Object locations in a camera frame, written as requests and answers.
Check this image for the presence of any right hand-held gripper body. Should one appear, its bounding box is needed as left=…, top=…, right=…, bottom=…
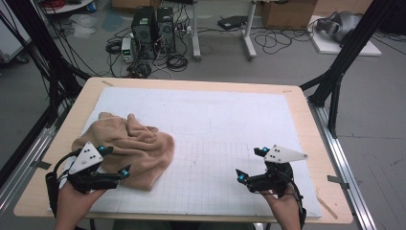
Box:
left=251, top=144, right=309, bottom=196

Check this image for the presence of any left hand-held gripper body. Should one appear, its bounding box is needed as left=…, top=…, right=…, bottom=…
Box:
left=66, top=142, right=110, bottom=195

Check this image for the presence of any tan towel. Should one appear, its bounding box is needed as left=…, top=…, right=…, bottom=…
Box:
left=71, top=111, right=176, bottom=193

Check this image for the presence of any person's left hand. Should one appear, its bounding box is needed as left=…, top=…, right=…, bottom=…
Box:
left=55, top=183, right=106, bottom=230

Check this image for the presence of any person's right hand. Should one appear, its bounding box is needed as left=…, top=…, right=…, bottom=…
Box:
left=259, top=188, right=303, bottom=230

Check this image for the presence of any grey tape piece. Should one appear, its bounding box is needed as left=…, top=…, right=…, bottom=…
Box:
left=32, top=160, right=53, bottom=171
left=327, top=174, right=350, bottom=190

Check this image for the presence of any white grid mat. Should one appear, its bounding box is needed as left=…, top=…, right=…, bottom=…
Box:
left=47, top=86, right=323, bottom=219

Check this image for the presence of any thin wooden stick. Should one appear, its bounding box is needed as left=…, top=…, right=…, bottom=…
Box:
left=316, top=195, right=339, bottom=220

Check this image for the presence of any white power supply unit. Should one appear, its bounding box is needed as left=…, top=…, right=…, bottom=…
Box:
left=121, top=37, right=137, bottom=63

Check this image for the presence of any white floor board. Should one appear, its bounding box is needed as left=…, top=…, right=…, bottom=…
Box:
left=307, top=14, right=383, bottom=58

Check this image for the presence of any white desk leg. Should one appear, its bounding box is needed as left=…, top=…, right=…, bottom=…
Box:
left=191, top=0, right=203, bottom=62
left=242, top=0, right=258, bottom=61

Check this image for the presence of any clear plastic sheet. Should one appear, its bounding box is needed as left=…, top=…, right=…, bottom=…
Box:
left=70, top=13, right=99, bottom=37

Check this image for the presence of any wide black computer tower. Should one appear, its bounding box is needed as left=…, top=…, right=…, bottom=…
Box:
left=131, top=6, right=158, bottom=60

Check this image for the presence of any black flat box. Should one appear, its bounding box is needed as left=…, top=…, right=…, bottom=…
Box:
left=217, top=14, right=249, bottom=32

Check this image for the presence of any narrow black computer tower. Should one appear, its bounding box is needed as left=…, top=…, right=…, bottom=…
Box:
left=156, top=7, right=176, bottom=54

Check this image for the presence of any large cardboard box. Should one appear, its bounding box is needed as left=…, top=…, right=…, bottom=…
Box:
left=261, top=0, right=319, bottom=31

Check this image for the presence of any grey rounded device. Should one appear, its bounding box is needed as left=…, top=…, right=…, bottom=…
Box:
left=315, top=11, right=363, bottom=44

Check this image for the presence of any white round table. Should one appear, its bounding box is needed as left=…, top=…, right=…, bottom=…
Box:
left=41, top=0, right=95, bottom=15

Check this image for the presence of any flat cardboard box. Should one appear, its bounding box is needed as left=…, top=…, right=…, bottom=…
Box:
left=111, top=0, right=161, bottom=10

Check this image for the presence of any aluminium rail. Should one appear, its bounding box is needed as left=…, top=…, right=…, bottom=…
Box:
left=307, top=99, right=379, bottom=230
left=0, top=126, right=65, bottom=219

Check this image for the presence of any small coiled black cable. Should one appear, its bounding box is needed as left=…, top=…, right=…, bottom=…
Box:
left=104, top=39, right=124, bottom=56

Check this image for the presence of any loose black floor cable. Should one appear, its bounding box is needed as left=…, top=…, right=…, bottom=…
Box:
left=253, top=27, right=315, bottom=56

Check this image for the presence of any large coiled black cable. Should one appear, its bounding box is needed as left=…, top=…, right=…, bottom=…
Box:
left=166, top=53, right=190, bottom=73

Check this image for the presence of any black frame strut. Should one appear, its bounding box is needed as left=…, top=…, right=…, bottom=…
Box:
left=300, top=0, right=403, bottom=139
left=0, top=0, right=94, bottom=128

